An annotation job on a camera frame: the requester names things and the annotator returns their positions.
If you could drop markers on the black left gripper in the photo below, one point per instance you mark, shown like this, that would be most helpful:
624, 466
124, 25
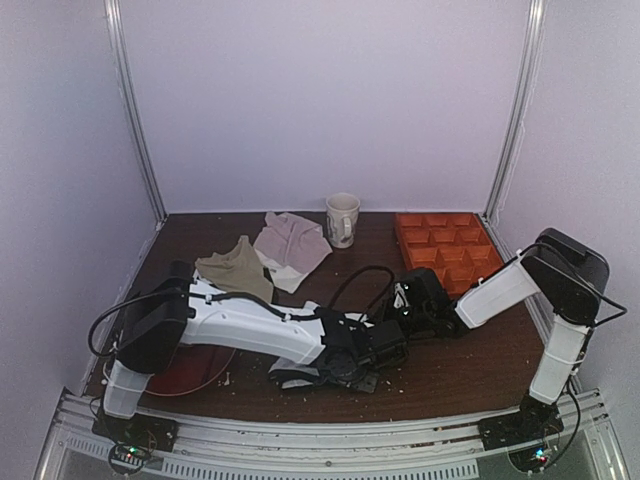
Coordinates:
392, 345

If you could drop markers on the white black boxer briefs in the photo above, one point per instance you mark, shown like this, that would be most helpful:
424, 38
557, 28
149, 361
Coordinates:
289, 375

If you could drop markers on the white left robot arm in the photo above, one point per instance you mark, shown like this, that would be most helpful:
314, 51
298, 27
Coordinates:
313, 345

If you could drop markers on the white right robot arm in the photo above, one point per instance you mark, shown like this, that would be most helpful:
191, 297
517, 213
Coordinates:
571, 276

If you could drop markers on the pink white underwear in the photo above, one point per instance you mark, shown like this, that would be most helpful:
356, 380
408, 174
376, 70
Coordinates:
291, 247

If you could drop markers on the olive green underwear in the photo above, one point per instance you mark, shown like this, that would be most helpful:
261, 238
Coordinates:
239, 270

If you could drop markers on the orange compartment tray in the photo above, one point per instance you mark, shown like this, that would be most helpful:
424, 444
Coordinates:
455, 246

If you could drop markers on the white ceramic mug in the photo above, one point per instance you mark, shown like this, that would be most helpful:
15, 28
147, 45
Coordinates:
342, 212

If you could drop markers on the round red tray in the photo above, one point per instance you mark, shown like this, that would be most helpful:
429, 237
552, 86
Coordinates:
192, 368

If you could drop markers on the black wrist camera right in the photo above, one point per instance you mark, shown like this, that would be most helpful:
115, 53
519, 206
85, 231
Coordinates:
420, 288

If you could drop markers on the aluminium front rail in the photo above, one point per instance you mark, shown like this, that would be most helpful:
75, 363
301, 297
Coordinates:
439, 448

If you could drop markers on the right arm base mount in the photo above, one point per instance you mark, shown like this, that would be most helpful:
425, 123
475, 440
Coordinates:
532, 421

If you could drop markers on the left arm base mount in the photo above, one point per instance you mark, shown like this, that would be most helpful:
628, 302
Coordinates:
155, 433

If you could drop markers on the right aluminium frame post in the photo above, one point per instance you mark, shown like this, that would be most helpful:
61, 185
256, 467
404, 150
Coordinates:
515, 126

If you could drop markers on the aluminium frame post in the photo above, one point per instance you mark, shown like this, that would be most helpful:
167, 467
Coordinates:
113, 12
515, 126

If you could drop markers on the left aluminium frame post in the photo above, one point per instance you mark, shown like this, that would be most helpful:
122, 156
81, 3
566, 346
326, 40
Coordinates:
113, 12

